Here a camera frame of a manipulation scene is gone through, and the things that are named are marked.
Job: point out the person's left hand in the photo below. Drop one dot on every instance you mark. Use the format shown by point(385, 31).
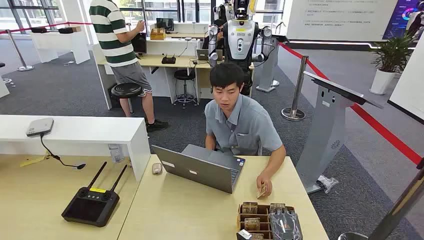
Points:
point(267, 181)

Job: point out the brown hotel key card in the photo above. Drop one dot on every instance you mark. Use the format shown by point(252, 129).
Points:
point(277, 205)
point(249, 208)
point(257, 236)
point(261, 191)
point(252, 224)

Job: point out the person's right forearm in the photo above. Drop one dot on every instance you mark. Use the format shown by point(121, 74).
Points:
point(209, 142)

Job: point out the person's left forearm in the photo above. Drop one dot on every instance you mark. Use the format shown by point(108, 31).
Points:
point(275, 160)

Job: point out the cardboard card organizer box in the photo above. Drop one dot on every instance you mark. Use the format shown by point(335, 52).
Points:
point(263, 218)

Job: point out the plastic wrapped dark card pack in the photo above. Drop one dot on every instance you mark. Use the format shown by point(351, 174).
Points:
point(285, 225)

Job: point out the person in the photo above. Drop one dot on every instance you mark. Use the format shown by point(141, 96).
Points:
point(116, 43)
point(218, 36)
point(242, 129)

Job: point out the small black and white card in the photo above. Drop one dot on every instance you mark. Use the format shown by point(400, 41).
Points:
point(243, 235)

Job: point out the clear plastic bag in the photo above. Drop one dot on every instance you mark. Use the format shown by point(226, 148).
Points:
point(327, 182)

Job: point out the grey laptop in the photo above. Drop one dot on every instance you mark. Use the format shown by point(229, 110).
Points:
point(198, 172)
point(202, 54)

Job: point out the grey kiosk stand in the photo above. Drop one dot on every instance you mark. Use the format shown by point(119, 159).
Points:
point(324, 132)

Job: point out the grey computer mouse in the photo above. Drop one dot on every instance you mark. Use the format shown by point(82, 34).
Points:
point(157, 168)

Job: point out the red barrier belt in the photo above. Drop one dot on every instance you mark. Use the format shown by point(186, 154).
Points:
point(374, 124)
point(39, 27)

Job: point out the black wheeled stool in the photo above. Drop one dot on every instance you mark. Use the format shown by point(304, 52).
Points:
point(184, 75)

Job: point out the grey humanoid display robot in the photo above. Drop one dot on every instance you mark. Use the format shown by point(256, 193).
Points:
point(240, 39)

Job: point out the white plant pot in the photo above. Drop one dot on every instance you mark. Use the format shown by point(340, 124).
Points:
point(381, 82)

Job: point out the small black remote controller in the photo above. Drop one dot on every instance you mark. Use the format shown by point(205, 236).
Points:
point(168, 60)

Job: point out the wooden office desk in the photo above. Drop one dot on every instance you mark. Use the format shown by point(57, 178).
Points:
point(159, 61)

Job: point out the black round stool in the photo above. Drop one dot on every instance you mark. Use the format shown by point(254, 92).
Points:
point(126, 90)

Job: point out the white slanted panel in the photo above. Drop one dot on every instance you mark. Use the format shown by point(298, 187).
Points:
point(409, 82)

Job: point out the white text sign board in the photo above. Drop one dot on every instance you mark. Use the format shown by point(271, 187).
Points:
point(338, 20)

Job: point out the green potted plant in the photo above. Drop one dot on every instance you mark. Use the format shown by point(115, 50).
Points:
point(392, 54)

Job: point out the black remote controller with antennas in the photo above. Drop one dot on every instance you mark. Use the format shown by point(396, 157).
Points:
point(89, 208)

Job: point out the open cardboard box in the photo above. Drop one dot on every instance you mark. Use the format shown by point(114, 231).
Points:
point(157, 34)

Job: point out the black computer monitor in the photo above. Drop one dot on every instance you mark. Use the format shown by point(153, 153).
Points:
point(139, 43)
point(165, 24)

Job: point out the white counter partition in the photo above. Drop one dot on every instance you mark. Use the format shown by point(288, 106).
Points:
point(82, 132)

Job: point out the purple display screen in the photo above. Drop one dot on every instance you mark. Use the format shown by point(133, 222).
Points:
point(399, 18)

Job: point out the white router box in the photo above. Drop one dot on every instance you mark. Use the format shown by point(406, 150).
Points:
point(39, 127)

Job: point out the yellow tape strip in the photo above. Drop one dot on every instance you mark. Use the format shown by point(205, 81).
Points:
point(33, 161)

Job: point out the white display table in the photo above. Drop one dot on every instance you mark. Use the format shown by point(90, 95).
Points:
point(59, 43)

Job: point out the black flat device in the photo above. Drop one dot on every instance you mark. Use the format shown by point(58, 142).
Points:
point(65, 30)
point(39, 30)

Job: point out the silver stanchion post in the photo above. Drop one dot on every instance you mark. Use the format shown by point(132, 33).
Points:
point(299, 86)
point(16, 49)

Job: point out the grey pedestal stand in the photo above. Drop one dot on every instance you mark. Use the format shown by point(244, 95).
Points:
point(267, 69)

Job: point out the dark stanchion post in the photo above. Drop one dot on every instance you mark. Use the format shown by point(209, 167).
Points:
point(397, 208)

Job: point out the grey metal bracket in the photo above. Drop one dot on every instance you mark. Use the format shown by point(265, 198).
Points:
point(116, 153)

